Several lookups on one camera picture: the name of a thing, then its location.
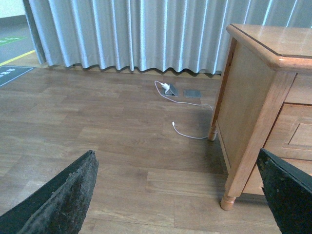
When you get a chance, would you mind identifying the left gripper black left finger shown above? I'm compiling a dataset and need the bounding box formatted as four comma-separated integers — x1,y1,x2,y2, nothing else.
0,150,99,234

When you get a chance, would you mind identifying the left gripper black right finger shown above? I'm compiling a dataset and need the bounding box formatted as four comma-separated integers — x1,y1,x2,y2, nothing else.
256,148,312,234

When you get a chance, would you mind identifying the wooden nightstand drawer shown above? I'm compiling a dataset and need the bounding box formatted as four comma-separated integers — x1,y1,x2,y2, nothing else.
264,104,312,160

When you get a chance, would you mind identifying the wooden nightstand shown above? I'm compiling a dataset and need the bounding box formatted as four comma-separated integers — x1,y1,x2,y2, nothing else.
208,24,312,211

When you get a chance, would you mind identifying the closed grey floor plate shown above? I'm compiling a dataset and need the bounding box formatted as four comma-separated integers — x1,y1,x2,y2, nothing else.
183,90,201,98

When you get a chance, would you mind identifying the dark floor mat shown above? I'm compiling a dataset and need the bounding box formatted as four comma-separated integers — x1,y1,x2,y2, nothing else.
0,65,34,87

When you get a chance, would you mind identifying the open grey floor socket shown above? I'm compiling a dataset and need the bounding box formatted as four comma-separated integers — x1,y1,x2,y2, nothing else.
161,84,178,97

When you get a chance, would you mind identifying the white plug adapter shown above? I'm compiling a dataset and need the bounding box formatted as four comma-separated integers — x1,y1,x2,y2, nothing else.
161,83,170,90

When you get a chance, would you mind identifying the grey pleated curtain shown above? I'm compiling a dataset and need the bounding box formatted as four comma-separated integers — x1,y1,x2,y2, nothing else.
23,0,312,74

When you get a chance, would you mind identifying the white charging cable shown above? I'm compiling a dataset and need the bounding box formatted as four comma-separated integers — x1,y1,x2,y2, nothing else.
154,81,214,140

